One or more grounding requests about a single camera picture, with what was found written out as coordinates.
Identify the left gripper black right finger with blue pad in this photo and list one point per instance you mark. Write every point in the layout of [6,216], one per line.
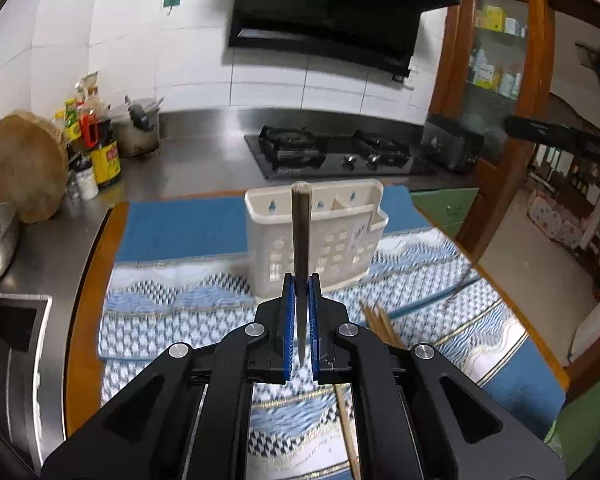
[417,416]

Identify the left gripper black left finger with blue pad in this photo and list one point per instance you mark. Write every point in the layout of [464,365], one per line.
[186,415]

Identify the dark brown chopstick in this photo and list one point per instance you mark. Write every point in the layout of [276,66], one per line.
[301,217]

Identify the steel kitchen sink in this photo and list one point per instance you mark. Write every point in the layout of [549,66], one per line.
[23,320]

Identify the metal pot with utensils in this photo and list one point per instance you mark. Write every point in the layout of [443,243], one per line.
[135,124]

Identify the light wooden chopstick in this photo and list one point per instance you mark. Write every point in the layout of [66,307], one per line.
[347,433]

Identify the bundle of wooden chopsticks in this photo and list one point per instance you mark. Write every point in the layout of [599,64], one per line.
[377,319]

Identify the blue patterned table mat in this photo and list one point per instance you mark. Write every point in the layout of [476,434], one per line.
[181,275]

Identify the green cabinet drawer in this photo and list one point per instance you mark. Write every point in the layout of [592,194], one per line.
[447,209]

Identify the white plastic utensil holder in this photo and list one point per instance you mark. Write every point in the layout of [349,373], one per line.
[347,224]

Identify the small white seasoning shaker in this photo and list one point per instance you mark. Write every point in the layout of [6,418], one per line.
[85,178]

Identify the yellow label sauce bottle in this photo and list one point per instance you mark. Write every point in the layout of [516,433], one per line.
[105,161]

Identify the black appliance on counter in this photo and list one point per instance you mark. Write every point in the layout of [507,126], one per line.
[449,145]

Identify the black gas stove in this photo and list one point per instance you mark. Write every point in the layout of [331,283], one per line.
[301,154]

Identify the round wooden cutting board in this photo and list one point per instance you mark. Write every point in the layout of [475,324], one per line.
[33,166]

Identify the red cap sauce bottle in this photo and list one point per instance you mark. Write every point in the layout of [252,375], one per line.
[89,126]

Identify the wooden glass door cabinet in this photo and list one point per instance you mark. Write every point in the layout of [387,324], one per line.
[496,60]

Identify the black range hood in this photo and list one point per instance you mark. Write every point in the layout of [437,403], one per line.
[379,34]

